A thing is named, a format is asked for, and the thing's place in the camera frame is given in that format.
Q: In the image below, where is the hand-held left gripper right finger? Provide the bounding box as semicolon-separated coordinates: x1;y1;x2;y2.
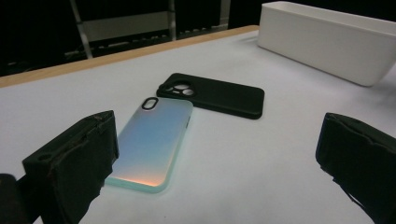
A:
315;112;396;224

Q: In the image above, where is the iridescent phone case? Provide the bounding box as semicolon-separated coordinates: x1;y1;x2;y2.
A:
105;96;194;194

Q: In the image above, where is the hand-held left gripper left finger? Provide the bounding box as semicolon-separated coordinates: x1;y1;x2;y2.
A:
21;110;120;224

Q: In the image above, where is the white table mat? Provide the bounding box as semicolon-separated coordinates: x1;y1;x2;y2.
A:
0;29;396;224

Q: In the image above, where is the grey metal stand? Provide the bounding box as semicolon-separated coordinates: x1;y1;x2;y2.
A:
68;0;232;60

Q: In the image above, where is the black phone case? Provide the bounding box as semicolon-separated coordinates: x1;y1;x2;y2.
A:
156;72;265;120

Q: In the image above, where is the white plastic storage box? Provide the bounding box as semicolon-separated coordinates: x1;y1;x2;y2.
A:
257;0;396;88

